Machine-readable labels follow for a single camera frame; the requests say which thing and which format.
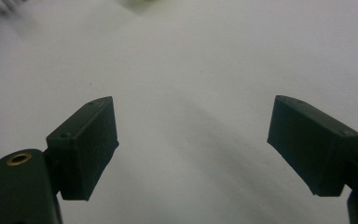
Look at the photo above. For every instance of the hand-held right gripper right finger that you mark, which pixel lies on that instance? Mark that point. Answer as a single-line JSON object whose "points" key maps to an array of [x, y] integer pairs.
{"points": [[310, 146]]}

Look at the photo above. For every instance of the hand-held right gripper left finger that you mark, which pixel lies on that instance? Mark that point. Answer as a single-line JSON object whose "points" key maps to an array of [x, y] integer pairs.
{"points": [[84, 149]]}

